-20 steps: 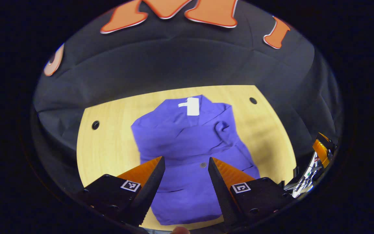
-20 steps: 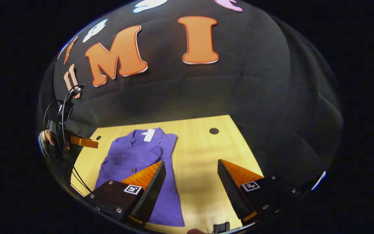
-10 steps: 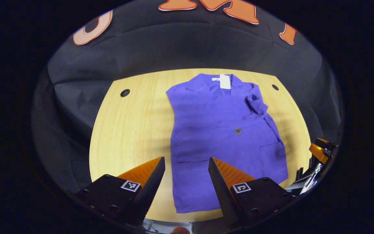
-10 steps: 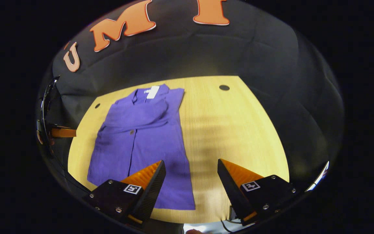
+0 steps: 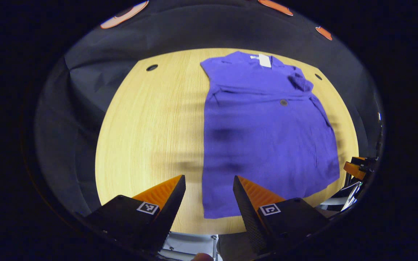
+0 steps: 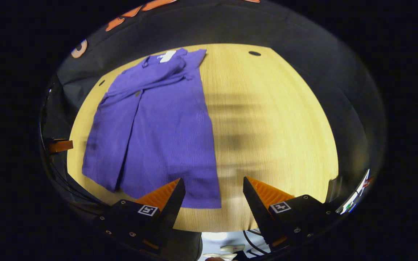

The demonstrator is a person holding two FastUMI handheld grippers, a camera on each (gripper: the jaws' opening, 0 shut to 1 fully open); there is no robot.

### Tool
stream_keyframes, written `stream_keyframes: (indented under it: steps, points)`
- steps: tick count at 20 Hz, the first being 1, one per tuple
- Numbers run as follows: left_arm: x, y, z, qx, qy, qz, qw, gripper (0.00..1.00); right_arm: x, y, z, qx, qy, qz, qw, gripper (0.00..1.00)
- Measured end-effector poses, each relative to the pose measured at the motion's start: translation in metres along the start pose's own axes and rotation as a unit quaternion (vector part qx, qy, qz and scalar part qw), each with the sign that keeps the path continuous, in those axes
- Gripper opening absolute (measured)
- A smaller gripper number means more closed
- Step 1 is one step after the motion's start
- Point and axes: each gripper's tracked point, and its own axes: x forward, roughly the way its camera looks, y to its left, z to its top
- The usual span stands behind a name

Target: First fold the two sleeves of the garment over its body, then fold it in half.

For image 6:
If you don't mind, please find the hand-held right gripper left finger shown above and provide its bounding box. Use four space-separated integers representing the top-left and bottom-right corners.
93 178 187 254

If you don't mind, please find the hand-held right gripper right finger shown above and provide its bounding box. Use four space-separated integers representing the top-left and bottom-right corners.
243 177 340 253

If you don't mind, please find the purple shirt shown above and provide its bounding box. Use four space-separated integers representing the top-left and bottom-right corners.
82 48 222 210

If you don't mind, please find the white printed object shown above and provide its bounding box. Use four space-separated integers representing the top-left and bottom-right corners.
334 169 372 215

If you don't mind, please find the black cable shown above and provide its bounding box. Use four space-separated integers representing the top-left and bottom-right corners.
242 229 265 255

